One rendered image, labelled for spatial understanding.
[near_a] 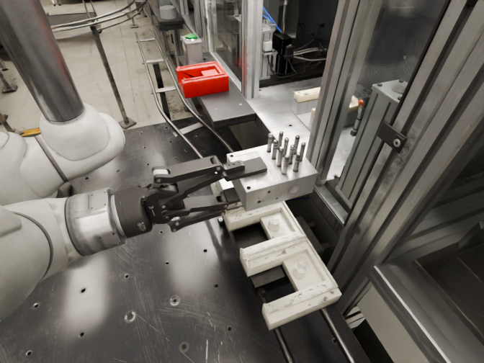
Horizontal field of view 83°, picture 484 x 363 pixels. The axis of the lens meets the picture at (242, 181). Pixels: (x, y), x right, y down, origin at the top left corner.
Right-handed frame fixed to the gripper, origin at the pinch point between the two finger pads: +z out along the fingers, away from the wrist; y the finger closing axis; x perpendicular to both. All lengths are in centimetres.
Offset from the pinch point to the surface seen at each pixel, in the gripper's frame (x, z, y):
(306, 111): 31.9, 32.5, -12.3
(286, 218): 0.9, 10.2, -17.0
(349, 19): 6.5, 18.7, 20.8
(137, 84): 272, -19, -105
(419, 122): -10.9, 18.7, 13.9
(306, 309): -18.2, 4.2, -15.9
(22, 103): 271, -129, -104
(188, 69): 65, 4, -8
